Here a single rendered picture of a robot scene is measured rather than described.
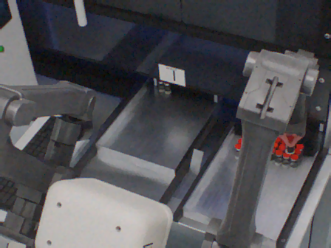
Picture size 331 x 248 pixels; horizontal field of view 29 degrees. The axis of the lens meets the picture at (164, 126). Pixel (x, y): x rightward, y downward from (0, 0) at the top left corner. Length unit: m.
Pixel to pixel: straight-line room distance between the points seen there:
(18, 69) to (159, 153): 0.55
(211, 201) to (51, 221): 0.69
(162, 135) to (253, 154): 0.97
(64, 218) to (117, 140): 0.82
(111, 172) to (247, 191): 0.86
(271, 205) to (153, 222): 0.68
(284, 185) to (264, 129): 0.86
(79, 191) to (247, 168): 0.31
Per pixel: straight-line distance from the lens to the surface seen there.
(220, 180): 1.84
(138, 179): 1.86
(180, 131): 1.98
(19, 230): 1.37
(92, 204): 1.15
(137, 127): 2.01
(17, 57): 2.12
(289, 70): 1.01
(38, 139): 2.11
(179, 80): 1.96
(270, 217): 1.76
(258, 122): 0.97
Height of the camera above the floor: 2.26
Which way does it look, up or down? 43 degrees down
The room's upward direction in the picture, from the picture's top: 6 degrees counter-clockwise
